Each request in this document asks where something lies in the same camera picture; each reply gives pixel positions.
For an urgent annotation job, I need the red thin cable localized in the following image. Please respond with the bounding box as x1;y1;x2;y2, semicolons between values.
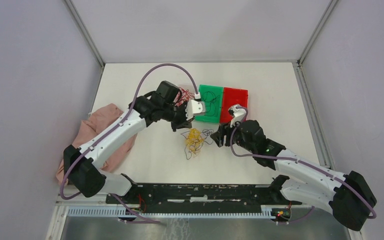
174;86;196;107

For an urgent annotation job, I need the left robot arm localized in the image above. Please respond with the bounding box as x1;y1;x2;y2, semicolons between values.
62;81;205;204

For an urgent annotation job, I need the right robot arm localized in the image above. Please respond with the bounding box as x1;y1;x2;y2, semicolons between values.
210;120;377;231

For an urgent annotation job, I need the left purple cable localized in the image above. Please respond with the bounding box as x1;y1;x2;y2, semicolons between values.
59;63;203;225

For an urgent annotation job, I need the tangled cable pile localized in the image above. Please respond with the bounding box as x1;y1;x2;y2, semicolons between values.
180;127;216;161

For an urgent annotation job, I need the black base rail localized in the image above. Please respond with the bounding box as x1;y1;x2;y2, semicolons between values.
105;183;300;214

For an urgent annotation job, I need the black thin cable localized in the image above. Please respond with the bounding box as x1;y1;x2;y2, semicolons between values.
201;91;222;118

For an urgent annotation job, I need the white cable duct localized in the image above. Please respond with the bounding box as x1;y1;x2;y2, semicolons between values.
67;206;276;220

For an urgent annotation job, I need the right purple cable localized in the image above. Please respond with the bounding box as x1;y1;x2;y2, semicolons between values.
229;105;378;225

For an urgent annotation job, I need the green plastic tray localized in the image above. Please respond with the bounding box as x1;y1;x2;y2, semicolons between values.
195;84;224;124

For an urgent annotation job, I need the red plastic tray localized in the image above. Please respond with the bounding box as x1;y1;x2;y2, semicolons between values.
219;87;249;124

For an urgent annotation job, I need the purple thin cable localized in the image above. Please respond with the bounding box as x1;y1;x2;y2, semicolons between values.
180;128;216;161

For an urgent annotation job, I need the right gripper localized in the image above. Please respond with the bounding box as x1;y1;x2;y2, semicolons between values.
209;116;255;154

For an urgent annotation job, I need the yellow thin cable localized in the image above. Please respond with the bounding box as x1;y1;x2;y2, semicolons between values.
183;128;206;157

